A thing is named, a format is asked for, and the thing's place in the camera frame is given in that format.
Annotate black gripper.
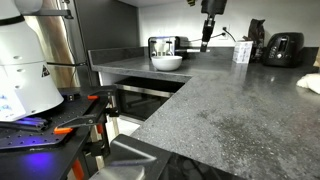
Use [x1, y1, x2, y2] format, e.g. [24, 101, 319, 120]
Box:
[199, 0, 229, 54]

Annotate white ceramic bowl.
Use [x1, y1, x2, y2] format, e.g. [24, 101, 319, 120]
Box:
[150, 55, 184, 72]

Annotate white printed carton box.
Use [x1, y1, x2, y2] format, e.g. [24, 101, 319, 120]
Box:
[232, 40, 254, 65]

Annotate silver two-slot toaster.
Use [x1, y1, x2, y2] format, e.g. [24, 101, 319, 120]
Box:
[147, 35, 190, 60]

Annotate dark brown foil bag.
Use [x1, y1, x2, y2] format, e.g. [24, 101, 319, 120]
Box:
[242, 18, 267, 63]

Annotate black toaster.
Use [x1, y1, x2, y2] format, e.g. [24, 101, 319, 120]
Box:
[261, 31, 305, 69]

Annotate built-in black oven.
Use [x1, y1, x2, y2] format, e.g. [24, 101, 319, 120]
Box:
[113, 76, 185, 122]

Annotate brown wooden board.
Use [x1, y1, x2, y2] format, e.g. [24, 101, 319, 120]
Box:
[313, 46, 320, 68]

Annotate white cloth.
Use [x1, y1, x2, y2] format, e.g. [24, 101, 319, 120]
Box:
[295, 73, 320, 95]

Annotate black glass cooktop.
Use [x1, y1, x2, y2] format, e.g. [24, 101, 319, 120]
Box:
[158, 151, 248, 180]

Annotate stainless steel refrigerator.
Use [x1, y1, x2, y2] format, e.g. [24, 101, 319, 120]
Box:
[24, 0, 92, 89]

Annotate orange clamp grip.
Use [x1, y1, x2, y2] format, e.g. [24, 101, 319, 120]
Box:
[71, 159, 85, 180]

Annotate black perforated mounting board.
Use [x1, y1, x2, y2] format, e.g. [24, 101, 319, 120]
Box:
[0, 88, 111, 152]

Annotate black aluminium extrusion rails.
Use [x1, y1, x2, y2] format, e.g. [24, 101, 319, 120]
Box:
[0, 116, 50, 132]

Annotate white wall power outlet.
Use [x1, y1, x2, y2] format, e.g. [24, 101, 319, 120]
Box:
[219, 23, 231, 40]

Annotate black clamp with orange handle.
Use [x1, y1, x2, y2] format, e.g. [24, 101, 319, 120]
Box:
[53, 96, 113, 136]
[86, 84, 118, 102]

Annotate grey metal camera mount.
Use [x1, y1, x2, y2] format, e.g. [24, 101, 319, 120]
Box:
[89, 133, 172, 180]

